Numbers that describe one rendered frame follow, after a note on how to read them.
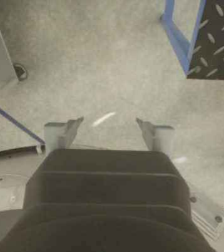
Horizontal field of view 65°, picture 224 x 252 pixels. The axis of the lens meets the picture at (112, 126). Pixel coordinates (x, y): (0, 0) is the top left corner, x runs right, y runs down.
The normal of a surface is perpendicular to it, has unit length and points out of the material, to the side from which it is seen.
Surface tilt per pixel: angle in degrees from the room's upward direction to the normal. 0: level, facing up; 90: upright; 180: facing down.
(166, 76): 0
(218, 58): 0
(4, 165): 90
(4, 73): 0
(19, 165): 90
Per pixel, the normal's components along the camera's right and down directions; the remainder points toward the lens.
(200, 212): -0.03, -0.77
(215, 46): -0.12, 0.64
